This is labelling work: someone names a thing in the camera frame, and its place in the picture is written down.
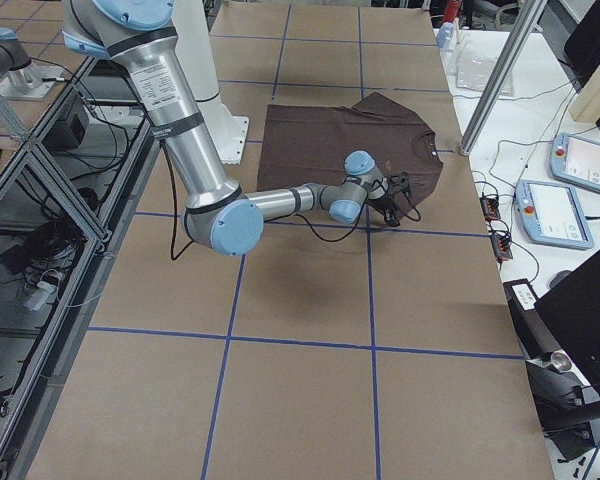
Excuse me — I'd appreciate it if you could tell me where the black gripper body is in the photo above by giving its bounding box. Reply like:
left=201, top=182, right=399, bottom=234
left=370, top=195, right=396, bottom=218

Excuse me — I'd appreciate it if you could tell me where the dark brown t-shirt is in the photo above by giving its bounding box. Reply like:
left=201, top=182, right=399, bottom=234
left=257, top=92, right=443, bottom=204

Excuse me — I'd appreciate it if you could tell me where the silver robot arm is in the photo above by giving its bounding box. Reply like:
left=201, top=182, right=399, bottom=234
left=62, top=1, right=399, bottom=256
left=0, top=27, right=31, bottom=80

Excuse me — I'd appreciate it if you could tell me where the orange black connector box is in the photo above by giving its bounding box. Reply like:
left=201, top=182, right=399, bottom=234
left=479, top=195, right=501, bottom=221

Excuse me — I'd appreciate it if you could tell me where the near teach pendant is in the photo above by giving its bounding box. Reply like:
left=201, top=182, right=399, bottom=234
left=515, top=180, right=594, bottom=250

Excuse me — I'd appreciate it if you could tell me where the teach pendant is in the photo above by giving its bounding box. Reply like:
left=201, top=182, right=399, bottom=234
left=549, top=132, right=600, bottom=193
left=515, top=180, right=594, bottom=250

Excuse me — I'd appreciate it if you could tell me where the clear plastic bag sheet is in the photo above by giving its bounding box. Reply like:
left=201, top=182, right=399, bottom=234
left=445, top=39, right=503, bottom=98

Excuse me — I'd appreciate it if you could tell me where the far teach pendant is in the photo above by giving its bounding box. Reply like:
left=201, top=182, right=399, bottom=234
left=549, top=132, right=600, bottom=193

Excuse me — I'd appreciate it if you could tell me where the steel cup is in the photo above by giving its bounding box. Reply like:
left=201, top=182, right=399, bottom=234
left=542, top=350, right=573, bottom=374

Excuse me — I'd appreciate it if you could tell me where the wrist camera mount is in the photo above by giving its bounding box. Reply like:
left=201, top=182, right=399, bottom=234
left=387, top=172, right=411, bottom=198

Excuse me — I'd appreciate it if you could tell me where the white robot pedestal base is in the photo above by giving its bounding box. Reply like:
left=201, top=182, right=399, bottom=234
left=172, top=0, right=249, bottom=165

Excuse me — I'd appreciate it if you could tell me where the aluminium frame post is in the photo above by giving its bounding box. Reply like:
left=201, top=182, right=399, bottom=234
left=459, top=0, right=548, bottom=156

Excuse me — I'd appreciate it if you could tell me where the aluminium frame rack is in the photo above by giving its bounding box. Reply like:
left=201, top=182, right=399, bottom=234
left=0, top=60, right=157, bottom=479

